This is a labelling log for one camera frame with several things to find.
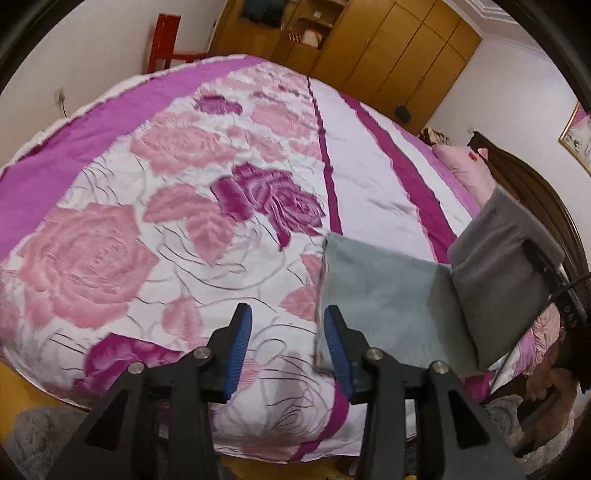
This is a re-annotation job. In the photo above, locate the gold framed wall picture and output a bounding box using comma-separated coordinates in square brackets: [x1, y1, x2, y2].
[558, 102, 591, 176]

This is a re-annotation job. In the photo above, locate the pink floral bedspread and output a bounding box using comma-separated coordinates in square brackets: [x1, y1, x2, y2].
[0, 55, 561, 462]

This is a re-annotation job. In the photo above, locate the dark wooden headboard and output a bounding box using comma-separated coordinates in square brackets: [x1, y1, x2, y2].
[468, 131, 591, 278]

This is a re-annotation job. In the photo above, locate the red chair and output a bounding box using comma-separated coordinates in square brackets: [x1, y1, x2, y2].
[147, 14, 208, 72]

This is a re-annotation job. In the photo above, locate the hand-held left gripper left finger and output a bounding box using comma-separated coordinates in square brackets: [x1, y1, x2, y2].
[46, 303, 253, 480]

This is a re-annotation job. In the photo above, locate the dark grey towel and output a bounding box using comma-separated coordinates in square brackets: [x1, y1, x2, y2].
[314, 187, 566, 377]

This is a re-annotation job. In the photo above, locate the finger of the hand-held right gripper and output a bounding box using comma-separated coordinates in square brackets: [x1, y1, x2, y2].
[523, 241, 570, 298]

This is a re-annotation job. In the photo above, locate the wooden wardrobe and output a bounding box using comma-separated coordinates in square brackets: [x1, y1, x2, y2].
[210, 0, 483, 134]

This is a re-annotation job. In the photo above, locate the dark blue hanging jacket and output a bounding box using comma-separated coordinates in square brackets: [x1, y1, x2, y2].
[242, 0, 271, 21]

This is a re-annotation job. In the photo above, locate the person's right forearm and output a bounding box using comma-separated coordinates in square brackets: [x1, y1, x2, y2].
[526, 355, 585, 407]

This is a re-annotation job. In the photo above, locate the grey shaggy rug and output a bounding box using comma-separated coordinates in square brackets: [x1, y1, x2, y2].
[7, 394, 573, 480]

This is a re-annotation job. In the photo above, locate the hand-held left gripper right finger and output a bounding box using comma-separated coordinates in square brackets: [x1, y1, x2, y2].
[322, 305, 527, 480]

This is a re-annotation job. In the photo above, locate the pink pillow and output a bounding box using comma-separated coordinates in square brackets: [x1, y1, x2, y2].
[431, 144, 497, 208]

